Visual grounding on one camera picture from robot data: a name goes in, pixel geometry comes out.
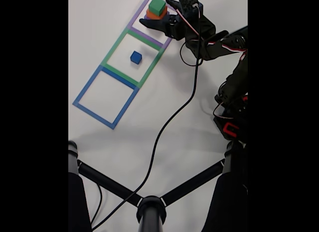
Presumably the thick black cable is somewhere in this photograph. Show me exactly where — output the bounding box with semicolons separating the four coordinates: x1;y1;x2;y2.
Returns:
91;3;203;230

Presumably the black camera box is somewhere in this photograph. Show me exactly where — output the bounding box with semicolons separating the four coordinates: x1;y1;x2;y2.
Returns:
177;0;204;18

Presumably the large purple cube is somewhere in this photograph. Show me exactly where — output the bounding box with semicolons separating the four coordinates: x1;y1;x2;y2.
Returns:
144;10;172;20

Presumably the blue square frame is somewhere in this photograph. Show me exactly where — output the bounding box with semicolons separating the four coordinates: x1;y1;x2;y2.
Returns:
72;64;140;130

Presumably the black tripod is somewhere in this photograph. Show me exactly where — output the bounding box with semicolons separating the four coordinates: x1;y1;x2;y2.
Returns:
68;139;248;232

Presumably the green square frame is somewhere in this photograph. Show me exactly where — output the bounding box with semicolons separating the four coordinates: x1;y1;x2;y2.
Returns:
102;27;165;88

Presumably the orange cube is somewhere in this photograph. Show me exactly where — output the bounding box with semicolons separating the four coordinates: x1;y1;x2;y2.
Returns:
146;6;168;20

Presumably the purple square frame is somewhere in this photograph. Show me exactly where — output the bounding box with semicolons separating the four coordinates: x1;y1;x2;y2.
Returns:
128;0;176;48

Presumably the green cube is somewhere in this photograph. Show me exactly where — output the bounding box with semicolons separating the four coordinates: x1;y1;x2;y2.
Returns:
148;0;167;15

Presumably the thin black cable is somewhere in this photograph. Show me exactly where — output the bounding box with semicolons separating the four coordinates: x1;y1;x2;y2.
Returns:
90;184;104;225

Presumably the red white servo wire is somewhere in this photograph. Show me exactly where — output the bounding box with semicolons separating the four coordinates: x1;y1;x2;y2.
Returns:
175;2;248;67
213;91;248;120

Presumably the small blue cube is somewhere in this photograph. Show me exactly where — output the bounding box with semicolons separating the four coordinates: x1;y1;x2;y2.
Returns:
130;50;143;65

